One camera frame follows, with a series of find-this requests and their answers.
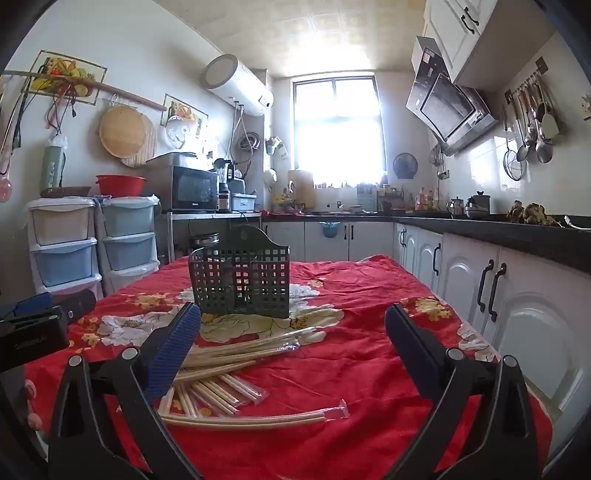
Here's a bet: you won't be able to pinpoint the small black round fan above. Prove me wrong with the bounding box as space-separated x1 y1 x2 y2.
393 152 419 180

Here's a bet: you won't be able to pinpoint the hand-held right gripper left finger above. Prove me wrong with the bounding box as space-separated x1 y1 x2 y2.
48 301 202 480

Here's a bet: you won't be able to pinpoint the person's left hand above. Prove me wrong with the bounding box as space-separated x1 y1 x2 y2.
21 378 45 431

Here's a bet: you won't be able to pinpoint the white round hanging object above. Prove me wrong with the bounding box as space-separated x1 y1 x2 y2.
165 115 197 151

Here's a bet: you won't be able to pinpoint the window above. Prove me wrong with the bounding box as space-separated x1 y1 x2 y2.
292 76 387 184

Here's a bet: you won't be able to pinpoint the fruit wall poster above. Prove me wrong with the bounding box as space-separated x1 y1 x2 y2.
161 93 208 129
28 50 108 105

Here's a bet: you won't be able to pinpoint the white water heater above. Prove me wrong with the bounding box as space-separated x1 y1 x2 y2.
199 54 274 116

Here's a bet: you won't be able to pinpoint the dried ginger roots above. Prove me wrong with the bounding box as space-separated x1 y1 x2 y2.
505 200 562 227

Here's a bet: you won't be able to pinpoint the group of condiment bottles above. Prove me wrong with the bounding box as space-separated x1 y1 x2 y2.
414 187 442 212

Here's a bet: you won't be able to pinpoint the black range hood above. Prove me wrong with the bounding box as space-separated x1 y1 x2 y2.
406 36 501 158

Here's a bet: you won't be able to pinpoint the row of hanging kitchen utensils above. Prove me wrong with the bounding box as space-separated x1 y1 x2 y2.
502 58 570 182

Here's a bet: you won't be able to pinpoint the white upper cabinet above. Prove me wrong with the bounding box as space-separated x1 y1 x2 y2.
422 0 591 91

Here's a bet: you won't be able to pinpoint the green mesh utensil basket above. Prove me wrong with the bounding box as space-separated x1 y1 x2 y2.
188 224 291 320

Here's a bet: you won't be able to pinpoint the wooden cutting board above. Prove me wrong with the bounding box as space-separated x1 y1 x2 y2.
287 170 316 209

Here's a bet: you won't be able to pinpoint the metal shelf rack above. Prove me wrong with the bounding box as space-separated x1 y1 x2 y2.
161 210 263 265

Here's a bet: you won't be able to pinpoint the coiled grey hose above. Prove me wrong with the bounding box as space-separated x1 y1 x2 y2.
232 130 262 179

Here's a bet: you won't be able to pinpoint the black kitchen countertop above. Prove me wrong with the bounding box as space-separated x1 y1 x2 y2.
263 210 591 274

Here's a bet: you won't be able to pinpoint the pastel plastic drawer tower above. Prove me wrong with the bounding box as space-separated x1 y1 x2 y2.
95 196 160 296
25 198 105 302

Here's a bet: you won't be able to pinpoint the woven straw mat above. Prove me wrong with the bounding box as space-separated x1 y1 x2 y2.
122 115 158 168

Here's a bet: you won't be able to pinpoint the bunch of chopsticks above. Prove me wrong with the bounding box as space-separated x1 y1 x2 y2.
159 325 350 432

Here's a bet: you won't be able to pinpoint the long wooden pole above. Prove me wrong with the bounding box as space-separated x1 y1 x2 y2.
0 70 168 112

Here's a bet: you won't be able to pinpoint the round bamboo board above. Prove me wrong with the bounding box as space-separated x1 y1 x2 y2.
99 105 146 159

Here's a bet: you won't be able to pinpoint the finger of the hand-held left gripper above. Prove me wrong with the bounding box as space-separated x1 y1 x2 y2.
53 289 98 322
0 292 55 324

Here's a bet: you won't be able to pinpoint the black microwave oven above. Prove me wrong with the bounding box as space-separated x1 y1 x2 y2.
154 165 220 214

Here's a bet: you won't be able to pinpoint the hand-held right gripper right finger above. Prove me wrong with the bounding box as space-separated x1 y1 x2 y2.
385 303 552 480

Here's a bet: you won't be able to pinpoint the wicker tray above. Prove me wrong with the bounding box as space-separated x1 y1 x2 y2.
41 186 92 199

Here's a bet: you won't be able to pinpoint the red plastic basin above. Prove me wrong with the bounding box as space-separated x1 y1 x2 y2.
95 174 147 197

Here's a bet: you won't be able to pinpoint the red floral blanket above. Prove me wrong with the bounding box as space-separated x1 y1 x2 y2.
23 254 555 480

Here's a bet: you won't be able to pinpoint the black blender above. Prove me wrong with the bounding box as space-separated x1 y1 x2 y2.
213 158 235 212

